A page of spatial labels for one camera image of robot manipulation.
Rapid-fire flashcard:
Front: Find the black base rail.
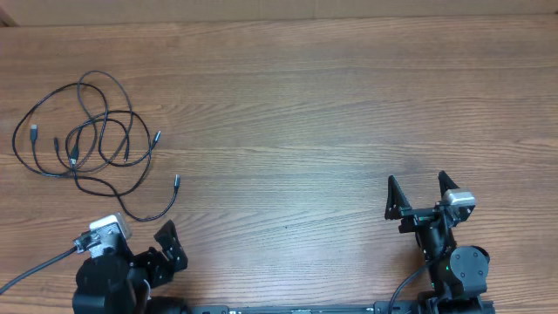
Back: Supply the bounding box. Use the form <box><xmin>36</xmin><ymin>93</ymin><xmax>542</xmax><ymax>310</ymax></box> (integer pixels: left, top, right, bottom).
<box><xmin>187</xmin><ymin>298</ymin><xmax>496</xmax><ymax>314</ymax></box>

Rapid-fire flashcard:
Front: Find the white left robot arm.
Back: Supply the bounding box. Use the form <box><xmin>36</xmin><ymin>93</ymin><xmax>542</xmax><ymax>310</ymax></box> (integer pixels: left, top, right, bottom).
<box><xmin>72</xmin><ymin>214</ymin><xmax>190</xmax><ymax>314</ymax></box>

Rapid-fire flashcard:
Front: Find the black USB cable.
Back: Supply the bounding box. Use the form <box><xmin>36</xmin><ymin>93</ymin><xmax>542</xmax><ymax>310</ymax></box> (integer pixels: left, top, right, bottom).
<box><xmin>11</xmin><ymin>81</ymin><xmax>110</xmax><ymax>180</ymax></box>
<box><xmin>65</xmin><ymin>70</ymin><xmax>182</xmax><ymax>222</ymax></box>
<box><xmin>52</xmin><ymin>110</ymin><xmax>162</xmax><ymax>197</ymax></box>

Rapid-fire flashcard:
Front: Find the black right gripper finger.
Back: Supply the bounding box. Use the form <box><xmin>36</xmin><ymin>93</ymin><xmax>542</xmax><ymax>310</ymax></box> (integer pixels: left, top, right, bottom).
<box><xmin>438</xmin><ymin>170</ymin><xmax>459</xmax><ymax>196</ymax></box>
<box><xmin>384</xmin><ymin>175</ymin><xmax>412</xmax><ymax>220</ymax></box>

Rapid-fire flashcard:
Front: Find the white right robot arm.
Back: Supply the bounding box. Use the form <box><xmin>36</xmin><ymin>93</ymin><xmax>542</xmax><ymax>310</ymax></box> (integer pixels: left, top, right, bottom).
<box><xmin>384</xmin><ymin>171</ymin><xmax>495</xmax><ymax>314</ymax></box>

